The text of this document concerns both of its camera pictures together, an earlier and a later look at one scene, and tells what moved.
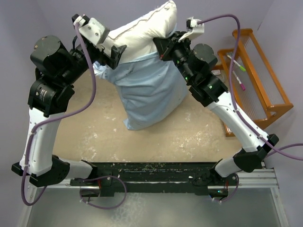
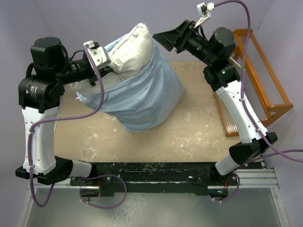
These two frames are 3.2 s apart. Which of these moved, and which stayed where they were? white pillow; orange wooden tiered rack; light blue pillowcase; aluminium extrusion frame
Moved: white pillow; light blue pillowcase
Stayed: orange wooden tiered rack; aluminium extrusion frame
